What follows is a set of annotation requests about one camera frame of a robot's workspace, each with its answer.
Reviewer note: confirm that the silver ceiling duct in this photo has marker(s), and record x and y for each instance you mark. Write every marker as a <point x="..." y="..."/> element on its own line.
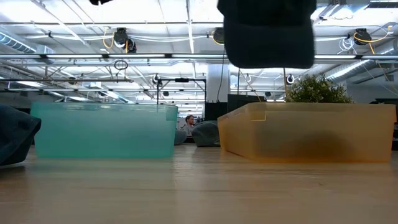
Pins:
<point x="351" y="70"/>
<point x="15" y="43"/>

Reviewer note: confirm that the long ceiling light bar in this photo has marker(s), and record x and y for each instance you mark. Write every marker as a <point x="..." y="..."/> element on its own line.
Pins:
<point x="136" y="56"/>

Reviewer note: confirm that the person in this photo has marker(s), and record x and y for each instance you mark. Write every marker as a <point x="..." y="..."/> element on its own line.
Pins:
<point x="189" y="119"/>

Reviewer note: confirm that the dark monitor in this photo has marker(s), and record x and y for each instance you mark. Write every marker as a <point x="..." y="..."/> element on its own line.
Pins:
<point x="385" y="101"/>

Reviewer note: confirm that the teal plastic bin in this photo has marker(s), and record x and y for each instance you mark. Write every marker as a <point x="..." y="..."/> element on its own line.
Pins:
<point x="102" y="133"/>

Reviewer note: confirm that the dark blue cap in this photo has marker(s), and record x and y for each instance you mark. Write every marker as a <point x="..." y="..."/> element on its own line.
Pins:
<point x="267" y="40"/>
<point x="15" y="133"/>

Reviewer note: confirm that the orange plastic bin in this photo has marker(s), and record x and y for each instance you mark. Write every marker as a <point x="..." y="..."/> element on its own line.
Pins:
<point x="311" y="130"/>

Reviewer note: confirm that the black cabinet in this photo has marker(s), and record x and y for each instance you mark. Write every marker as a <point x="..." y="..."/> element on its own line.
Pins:
<point x="242" y="102"/>
<point x="214" y="110"/>

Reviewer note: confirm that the black metal overhead frame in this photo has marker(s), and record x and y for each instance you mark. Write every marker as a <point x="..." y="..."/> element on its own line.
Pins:
<point x="182" y="80"/>

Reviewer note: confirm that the grey cap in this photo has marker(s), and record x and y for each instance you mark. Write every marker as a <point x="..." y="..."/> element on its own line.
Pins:
<point x="205" y="133"/>
<point x="180" y="137"/>

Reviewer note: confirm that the green potted plant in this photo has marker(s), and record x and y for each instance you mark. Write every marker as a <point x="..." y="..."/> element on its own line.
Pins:
<point x="317" y="90"/>

